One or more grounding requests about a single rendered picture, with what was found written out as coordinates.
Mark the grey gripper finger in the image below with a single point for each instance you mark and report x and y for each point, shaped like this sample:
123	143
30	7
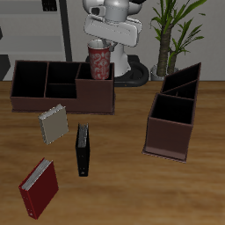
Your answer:
113	46
105	44

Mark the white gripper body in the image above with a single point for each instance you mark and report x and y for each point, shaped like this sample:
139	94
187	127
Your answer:
117	31

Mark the red patterned mug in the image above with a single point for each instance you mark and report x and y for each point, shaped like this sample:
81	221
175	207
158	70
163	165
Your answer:
99	64

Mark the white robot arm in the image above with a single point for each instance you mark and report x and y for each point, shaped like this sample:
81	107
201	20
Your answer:
121	63

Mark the wide dark brown desk caddy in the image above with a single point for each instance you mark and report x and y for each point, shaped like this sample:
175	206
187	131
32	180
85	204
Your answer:
93	98

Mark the grey book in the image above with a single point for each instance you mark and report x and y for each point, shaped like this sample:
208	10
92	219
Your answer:
55	125

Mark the narrow dark brown desk caddy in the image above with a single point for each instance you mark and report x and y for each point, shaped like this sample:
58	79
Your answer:
168	137

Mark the black book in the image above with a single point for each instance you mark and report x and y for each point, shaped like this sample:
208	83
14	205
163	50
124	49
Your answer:
83	158

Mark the red book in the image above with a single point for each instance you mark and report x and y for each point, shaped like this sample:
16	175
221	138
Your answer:
42	192

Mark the green pot plant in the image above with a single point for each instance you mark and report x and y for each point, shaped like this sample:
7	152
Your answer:
164	44

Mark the black box on shelf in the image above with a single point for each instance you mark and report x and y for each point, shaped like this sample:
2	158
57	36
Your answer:
49	4

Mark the grey shelf unit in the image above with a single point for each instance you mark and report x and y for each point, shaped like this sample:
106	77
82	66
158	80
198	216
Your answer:
29	29

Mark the dark grey block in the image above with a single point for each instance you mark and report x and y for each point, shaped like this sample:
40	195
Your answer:
4	68

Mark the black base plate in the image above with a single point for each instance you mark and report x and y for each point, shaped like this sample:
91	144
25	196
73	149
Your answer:
138	74

